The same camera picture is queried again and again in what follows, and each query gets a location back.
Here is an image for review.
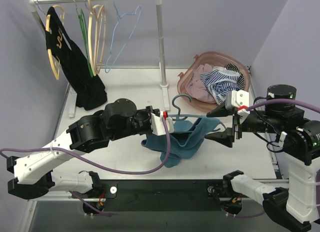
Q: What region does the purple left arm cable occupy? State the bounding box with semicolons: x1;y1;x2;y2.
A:
0;116;173;217

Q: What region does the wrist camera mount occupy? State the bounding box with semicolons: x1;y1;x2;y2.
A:
225;90;250;118
150;111;175;136

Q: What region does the black white striped garment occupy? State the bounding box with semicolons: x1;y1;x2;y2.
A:
221;63;246;92

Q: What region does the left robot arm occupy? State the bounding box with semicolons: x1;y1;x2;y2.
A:
6;98;164;200

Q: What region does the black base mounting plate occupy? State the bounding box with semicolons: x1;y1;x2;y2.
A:
82;179;243;214

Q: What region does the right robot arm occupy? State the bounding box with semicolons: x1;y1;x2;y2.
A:
205;84;320;231

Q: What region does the cream wooden hanger with garment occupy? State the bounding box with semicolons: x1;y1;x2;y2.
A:
45;4;65;80

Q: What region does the teal plastic hanger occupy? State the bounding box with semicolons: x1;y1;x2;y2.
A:
169;94;227;136

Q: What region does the black hanging garment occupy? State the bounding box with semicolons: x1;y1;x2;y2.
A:
45;7;107;111

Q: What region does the pink plastic laundry basket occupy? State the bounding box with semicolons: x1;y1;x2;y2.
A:
177;52;251;112

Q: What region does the light blue wire hanger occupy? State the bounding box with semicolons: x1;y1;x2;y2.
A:
104;0;142;74

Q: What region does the teal tank top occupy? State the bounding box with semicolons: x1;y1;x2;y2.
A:
141;116;221;168

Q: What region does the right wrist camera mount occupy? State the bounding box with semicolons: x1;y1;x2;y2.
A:
225;90;250;118

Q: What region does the pale pink garment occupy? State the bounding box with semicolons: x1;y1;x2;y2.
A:
185;64;216;104

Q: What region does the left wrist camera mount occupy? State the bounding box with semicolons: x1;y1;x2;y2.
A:
150;111;175;136

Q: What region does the beige wooden hanger front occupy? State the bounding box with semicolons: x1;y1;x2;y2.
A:
87;5;100;77

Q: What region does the white clothes rack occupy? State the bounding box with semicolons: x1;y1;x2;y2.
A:
24;0;171;111

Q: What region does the blue white striped garment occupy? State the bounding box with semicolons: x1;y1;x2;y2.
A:
200;66;244;105

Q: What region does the green thin hanger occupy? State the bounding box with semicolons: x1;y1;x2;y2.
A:
73;0;94;78

